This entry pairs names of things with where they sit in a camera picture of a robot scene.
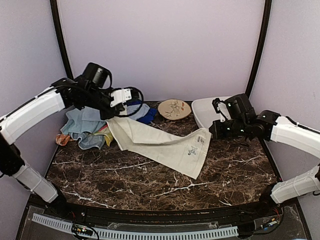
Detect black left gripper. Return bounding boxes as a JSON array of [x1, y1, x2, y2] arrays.
[[83, 87, 126, 121]]

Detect cream white towel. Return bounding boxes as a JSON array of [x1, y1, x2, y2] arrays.
[[107, 117, 211, 179]]

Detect white slotted cable duct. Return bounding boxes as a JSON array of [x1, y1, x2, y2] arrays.
[[31, 213, 239, 240]]

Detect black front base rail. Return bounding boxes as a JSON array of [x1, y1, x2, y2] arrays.
[[29, 193, 298, 227]]

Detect orange patterned cloth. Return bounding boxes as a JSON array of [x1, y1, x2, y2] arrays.
[[55, 133, 74, 146]]

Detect light blue towel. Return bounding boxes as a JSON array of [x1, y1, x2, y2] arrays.
[[60, 105, 142, 150]]

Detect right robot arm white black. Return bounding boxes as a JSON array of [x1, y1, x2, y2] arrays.
[[209, 93, 320, 217]]

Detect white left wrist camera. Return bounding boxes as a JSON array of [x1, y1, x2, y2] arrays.
[[110, 88, 132, 108]]

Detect beige floral plate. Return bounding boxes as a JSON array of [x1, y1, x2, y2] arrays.
[[157, 99, 192, 121]]

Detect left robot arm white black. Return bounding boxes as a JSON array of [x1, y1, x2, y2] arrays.
[[0, 62, 132, 218]]

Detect left black frame post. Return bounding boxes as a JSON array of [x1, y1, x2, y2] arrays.
[[49, 0, 74, 79]]

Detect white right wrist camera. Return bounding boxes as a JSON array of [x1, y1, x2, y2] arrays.
[[212, 98, 230, 122]]

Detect yellow patterned towel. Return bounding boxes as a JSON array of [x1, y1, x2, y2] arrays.
[[93, 124, 114, 147]]

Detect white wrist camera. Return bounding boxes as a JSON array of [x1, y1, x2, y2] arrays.
[[212, 98, 230, 122], [110, 88, 132, 108]]

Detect white plastic basin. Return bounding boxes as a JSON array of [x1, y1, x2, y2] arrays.
[[191, 96, 230, 129]]

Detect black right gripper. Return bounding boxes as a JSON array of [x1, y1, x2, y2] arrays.
[[210, 118, 249, 140]]

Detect right black frame post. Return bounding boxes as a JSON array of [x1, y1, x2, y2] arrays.
[[245, 0, 273, 98]]

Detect royal blue towel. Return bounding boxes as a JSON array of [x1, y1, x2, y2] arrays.
[[126, 100, 157, 124]]

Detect black frame post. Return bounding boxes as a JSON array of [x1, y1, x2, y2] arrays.
[[49, 0, 74, 79], [245, 0, 273, 98]]

